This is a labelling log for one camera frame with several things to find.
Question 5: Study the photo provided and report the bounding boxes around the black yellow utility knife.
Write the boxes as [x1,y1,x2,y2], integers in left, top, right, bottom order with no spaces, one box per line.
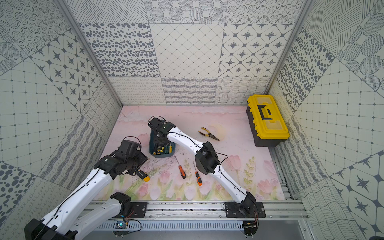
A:
[136,170,150,182]

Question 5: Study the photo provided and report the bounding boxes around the orange black handle screwdriver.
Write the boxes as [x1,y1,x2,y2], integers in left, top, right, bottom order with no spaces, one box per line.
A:
[193,163,203,186]

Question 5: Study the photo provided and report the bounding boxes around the teal plastic storage box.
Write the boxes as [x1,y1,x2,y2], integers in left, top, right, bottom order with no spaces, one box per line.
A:
[149,131,176,158]

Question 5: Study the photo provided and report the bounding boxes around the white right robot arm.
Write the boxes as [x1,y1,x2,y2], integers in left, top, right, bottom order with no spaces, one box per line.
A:
[148,116,260,217]

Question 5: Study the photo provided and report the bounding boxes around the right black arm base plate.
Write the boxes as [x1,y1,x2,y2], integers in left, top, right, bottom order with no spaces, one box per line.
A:
[223,202,266,218]

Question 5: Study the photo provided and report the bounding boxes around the yellow handled needle-nose pliers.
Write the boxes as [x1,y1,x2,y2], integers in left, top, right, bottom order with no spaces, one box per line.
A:
[198,127,219,141]

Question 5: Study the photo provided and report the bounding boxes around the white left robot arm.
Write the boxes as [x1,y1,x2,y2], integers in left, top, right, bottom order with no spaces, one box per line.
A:
[24,137,150,240]

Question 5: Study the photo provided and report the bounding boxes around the yellow black toolbox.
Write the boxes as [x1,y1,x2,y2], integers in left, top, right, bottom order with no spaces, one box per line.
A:
[246,95,290,147]

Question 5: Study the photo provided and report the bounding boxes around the orange handle short screwdriver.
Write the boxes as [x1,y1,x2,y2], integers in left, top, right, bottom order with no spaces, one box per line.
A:
[175,158,187,179]

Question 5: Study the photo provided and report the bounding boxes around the green black handle screwdriver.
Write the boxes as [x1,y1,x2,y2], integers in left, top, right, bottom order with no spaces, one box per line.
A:
[153,144,160,155]

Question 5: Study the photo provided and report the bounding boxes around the aluminium mounting rail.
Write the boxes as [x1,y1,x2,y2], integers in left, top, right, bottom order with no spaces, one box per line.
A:
[131,200,309,221]

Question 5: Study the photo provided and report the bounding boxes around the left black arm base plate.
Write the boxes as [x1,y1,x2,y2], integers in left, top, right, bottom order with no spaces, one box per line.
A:
[118,202,148,219]

